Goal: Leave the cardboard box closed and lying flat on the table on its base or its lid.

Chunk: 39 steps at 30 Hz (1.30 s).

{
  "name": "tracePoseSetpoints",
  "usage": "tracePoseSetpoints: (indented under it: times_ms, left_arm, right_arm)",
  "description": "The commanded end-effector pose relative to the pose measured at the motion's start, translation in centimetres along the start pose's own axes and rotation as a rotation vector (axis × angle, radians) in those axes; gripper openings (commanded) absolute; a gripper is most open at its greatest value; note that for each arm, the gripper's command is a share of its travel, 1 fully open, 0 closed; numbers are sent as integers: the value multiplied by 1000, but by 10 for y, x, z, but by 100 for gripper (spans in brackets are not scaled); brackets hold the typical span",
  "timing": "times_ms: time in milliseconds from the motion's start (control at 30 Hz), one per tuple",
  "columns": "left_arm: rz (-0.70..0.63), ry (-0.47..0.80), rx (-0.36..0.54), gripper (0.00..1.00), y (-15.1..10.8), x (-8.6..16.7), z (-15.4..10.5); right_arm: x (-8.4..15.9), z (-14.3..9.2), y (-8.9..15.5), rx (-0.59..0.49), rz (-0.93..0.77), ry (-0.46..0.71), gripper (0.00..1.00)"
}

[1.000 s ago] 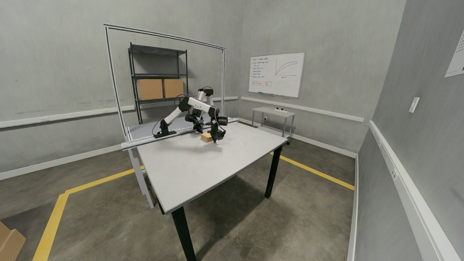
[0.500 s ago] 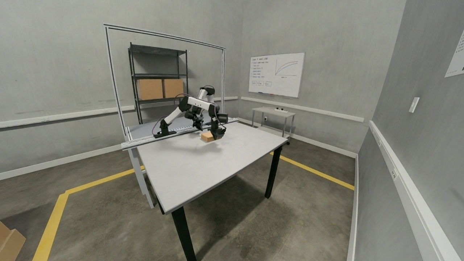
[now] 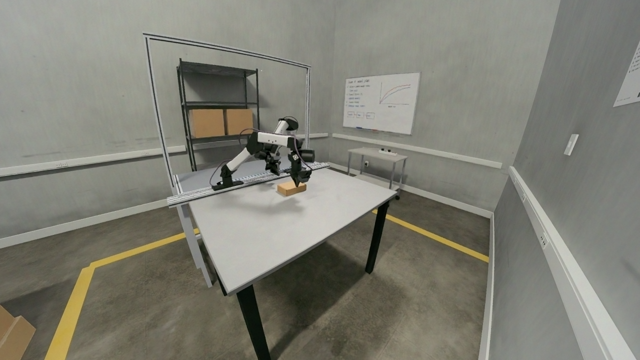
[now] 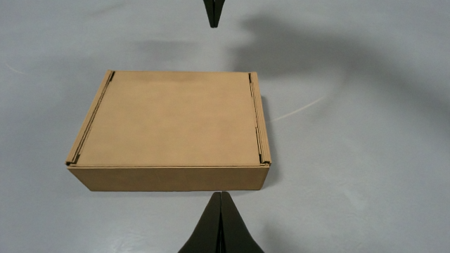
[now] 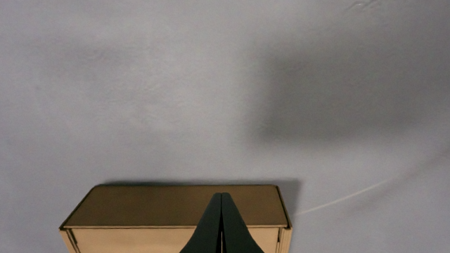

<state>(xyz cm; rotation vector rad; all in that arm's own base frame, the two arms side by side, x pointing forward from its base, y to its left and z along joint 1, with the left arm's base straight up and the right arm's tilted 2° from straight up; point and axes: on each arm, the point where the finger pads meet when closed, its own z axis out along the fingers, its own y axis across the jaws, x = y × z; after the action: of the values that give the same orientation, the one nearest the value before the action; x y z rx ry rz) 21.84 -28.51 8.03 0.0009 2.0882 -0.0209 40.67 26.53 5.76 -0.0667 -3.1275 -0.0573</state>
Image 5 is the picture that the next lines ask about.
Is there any brown cardboard box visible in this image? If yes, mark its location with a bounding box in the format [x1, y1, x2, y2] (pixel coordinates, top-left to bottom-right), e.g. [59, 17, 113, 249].
[59, 185, 293, 253]

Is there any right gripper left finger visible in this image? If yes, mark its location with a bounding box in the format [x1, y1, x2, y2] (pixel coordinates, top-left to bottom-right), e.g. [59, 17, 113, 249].
[179, 193, 222, 253]

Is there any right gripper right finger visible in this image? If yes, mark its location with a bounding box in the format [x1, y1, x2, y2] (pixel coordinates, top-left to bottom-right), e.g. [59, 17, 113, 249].
[221, 193, 264, 253]

